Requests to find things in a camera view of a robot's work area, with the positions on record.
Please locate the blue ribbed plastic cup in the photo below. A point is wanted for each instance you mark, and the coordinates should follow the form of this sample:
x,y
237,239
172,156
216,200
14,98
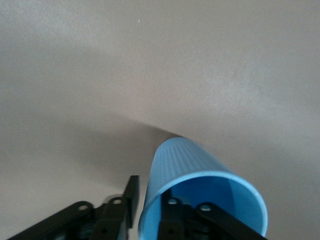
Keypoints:
x,y
200,162

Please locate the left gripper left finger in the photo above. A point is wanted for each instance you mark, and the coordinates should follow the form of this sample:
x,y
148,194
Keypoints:
x,y
110,217

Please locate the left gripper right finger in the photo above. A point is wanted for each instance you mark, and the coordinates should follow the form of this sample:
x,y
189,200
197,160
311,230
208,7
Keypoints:
x,y
200,222

